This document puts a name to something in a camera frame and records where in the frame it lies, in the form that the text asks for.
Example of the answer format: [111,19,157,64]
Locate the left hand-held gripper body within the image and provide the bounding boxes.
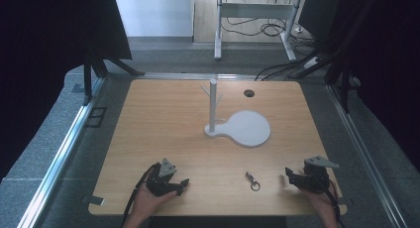
[145,158,178,198]

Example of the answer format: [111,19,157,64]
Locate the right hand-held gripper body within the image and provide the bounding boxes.
[296,155,341,194]

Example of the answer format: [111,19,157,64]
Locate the metal key ring clasp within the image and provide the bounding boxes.
[245,171,262,192]

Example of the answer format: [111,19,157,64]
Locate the white peg stand round base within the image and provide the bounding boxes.
[199,77,272,149]

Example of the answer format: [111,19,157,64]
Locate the person's left hand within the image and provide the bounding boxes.
[132,180,178,222]

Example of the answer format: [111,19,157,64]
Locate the person's right hand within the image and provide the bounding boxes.
[299,183,339,221]

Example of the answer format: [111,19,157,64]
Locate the black stand legs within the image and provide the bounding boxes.
[285,39,363,114]

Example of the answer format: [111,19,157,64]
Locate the white power strip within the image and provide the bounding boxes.
[302,56,322,70]

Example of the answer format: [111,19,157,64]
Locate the black tripod stand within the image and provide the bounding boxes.
[82,46,147,107]

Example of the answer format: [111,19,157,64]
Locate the black curtain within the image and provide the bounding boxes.
[0,0,133,182]
[298,0,420,172]

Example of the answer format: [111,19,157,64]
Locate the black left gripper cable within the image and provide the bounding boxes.
[120,163,159,228]

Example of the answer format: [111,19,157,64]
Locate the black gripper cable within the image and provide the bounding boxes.
[324,178,346,228]
[120,163,159,228]

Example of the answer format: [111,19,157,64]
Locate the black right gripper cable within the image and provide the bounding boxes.
[324,178,346,228]

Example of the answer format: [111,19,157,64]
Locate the aluminium rail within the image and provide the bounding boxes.
[17,76,107,228]
[324,83,410,228]
[132,71,265,81]

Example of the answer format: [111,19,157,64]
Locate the black floor cables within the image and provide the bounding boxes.
[220,0,331,82]

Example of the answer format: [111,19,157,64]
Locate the white metal desk frame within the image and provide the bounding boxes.
[213,0,305,62]

